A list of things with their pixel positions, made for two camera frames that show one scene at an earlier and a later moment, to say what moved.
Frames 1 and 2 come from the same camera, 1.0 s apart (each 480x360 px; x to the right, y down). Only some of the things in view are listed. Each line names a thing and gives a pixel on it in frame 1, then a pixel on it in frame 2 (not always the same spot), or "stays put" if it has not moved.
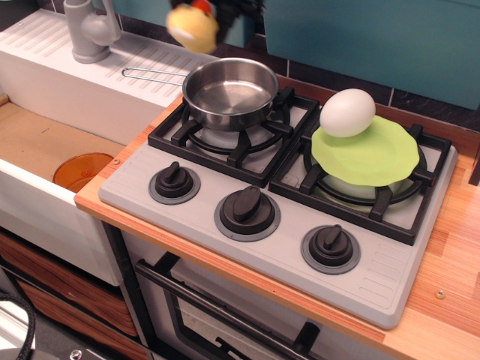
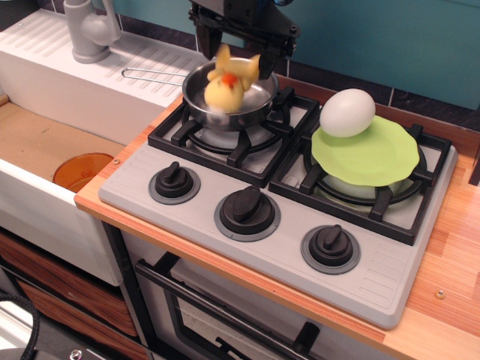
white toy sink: x=53 y=107 stays put
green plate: x=386 y=154 stays put
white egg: x=347 y=112 stays put
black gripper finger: x=226 y=11 → x=271 y=52
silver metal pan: x=224 y=94 stays put
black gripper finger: x=175 y=3 → x=208 y=38
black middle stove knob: x=247 y=215 stays put
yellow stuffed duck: x=195 y=25 → x=226 y=85
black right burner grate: x=400 y=208 stays put
